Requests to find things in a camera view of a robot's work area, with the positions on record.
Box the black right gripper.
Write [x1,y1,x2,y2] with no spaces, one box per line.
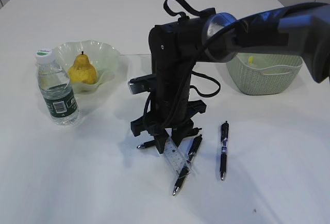
[129,19,206,154]

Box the black pen across ruler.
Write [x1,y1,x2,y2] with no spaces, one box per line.
[137,127,202,149]

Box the clear plastic ruler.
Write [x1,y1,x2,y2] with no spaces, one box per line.
[163,136,192,181]

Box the black pen apart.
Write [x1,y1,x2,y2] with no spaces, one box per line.
[220,121,229,181]

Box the yellow white waste paper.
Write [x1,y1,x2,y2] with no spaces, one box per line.
[247,54,290,74]

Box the yellow pear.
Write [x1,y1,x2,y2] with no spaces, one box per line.
[68,51,97,85]

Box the clear water bottle green label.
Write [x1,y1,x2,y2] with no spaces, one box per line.
[35,49,79,125]

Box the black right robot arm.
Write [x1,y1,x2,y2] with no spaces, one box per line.
[129,3,329,153]

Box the black pen under ruler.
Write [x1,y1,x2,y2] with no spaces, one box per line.
[172,134,203,196]

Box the green glass scalloped plate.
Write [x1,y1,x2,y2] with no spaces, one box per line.
[53,40,120,93]

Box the green woven plastic basket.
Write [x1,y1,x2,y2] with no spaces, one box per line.
[226,53,303,95]

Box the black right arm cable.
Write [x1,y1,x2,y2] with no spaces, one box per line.
[143,0,248,129]

